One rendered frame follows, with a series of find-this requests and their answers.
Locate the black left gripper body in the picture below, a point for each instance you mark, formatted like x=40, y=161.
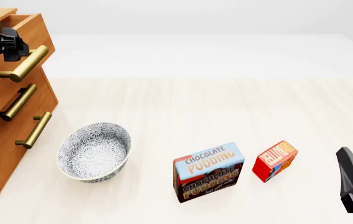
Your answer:
x=15, y=50

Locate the wooden drawer, open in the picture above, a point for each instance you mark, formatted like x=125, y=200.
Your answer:
x=36, y=35

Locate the wooden drawer, closed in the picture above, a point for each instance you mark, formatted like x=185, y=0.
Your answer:
x=5, y=130
x=41, y=86

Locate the red butter box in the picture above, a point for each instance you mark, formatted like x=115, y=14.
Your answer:
x=274, y=161

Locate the grey patterned bowl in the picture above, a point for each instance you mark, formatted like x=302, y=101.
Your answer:
x=92, y=154

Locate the chocolate pudding box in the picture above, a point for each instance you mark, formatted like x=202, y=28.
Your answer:
x=209, y=172

